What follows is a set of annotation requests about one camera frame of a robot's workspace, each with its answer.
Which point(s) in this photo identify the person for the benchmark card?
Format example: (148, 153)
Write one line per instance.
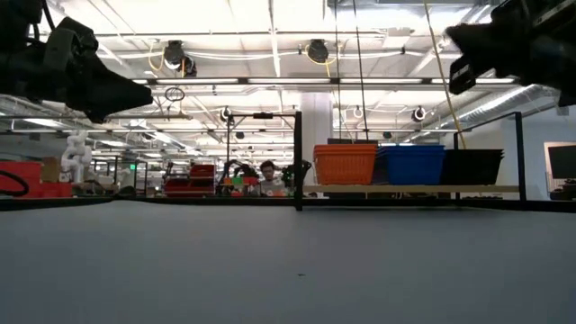
(268, 173)

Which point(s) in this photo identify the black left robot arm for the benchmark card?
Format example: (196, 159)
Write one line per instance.
(18, 18)

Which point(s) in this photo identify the background black camera frame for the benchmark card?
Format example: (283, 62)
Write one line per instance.
(263, 115)

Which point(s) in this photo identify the black metal shelf frame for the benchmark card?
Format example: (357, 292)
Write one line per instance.
(298, 157)

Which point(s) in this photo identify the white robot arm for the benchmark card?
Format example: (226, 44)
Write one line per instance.
(76, 157)

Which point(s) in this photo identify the black plastic basket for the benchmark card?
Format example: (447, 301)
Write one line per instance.
(471, 151)
(471, 156)
(471, 173)

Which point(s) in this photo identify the red plastic storage bin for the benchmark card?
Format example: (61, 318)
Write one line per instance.
(202, 171)
(22, 175)
(189, 186)
(56, 189)

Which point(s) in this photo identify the cardboard box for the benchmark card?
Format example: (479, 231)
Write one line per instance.
(51, 168)

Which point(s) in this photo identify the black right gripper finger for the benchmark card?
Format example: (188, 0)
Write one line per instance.
(472, 40)

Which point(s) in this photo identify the black monitor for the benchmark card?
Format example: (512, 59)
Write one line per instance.
(562, 162)

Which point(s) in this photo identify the background black robot arm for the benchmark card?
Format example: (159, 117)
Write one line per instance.
(243, 171)
(307, 167)

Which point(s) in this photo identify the wooden shelf board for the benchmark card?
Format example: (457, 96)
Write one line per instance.
(405, 189)

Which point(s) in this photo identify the blue plastic basket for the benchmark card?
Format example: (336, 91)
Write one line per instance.
(411, 152)
(411, 173)

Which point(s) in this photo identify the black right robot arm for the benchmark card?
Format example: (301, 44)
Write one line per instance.
(517, 11)

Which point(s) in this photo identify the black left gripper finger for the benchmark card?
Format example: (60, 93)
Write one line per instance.
(108, 96)

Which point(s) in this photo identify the orange plastic basket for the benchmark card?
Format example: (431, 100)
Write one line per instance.
(344, 149)
(344, 171)

